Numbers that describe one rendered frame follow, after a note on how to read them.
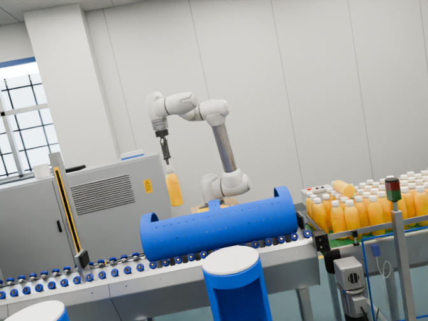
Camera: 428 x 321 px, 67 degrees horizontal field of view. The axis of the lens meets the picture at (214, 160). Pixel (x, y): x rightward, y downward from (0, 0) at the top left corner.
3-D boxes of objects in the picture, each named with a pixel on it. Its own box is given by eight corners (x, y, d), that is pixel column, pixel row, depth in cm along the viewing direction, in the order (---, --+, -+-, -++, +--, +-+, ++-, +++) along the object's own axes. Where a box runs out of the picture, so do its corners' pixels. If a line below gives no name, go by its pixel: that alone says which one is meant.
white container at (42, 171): (39, 178, 355) (35, 165, 353) (53, 174, 357) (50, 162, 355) (33, 180, 339) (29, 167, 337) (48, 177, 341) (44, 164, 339)
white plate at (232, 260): (192, 261, 163) (192, 263, 163) (221, 279, 139) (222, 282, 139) (236, 241, 177) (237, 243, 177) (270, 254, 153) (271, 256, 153)
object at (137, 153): (121, 160, 359) (119, 154, 358) (143, 155, 365) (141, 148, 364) (121, 162, 347) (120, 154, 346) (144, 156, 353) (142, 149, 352)
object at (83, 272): (87, 273, 204) (81, 249, 202) (93, 272, 204) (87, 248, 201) (81, 281, 194) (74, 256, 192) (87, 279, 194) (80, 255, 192)
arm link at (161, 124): (149, 121, 180) (151, 132, 180) (165, 118, 180) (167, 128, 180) (152, 121, 189) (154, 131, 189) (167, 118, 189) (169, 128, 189)
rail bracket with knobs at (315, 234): (312, 247, 181) (309, 230, 180) (325, 244, 181) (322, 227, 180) (318, 255, 171) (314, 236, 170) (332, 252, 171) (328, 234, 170)
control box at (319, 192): (302, 203, 228) (300, 189, 227) (330, 197, 228) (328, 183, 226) (306, 207, 218) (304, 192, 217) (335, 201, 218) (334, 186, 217)
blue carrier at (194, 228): (156, 245, 213) (144, 206, 205) (287, 219, 211) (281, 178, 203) (149, 272, 186) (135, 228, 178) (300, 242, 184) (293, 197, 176)
